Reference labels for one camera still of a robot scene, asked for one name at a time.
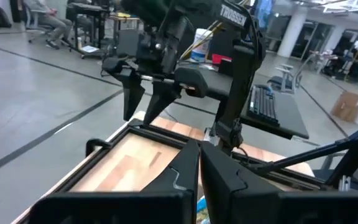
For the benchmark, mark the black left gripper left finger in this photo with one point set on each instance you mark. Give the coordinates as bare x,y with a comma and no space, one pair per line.
166,208

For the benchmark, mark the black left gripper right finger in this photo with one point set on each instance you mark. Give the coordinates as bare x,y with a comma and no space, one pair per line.
259,208

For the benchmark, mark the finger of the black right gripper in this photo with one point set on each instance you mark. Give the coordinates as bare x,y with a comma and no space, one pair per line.
132,90
162,96

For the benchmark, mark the light blue granola bar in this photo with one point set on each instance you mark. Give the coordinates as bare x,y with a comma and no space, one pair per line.
202,208

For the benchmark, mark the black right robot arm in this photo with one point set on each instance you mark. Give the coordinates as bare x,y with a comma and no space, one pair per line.
244,77

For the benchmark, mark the white and blue tub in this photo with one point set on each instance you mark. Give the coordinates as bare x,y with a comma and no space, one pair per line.
200,49

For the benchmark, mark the red box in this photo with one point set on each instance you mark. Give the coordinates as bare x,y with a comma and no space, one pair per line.
221,59

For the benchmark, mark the thin black rod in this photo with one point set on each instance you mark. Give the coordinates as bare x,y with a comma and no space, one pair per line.
306,155

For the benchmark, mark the black operator desk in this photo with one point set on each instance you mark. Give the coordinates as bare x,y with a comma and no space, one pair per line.
291,118

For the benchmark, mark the backlit black keyboard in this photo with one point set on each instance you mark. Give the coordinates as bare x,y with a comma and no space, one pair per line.
263,104

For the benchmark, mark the blue lit screen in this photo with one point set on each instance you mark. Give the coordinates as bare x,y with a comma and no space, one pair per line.
264,14

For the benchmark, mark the grey office chair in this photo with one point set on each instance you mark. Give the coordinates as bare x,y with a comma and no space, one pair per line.
286,79

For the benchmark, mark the cardboard box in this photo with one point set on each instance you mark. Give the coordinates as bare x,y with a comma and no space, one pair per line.
346,107

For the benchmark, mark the white pillar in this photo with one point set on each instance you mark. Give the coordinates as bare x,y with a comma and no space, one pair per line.
292,31

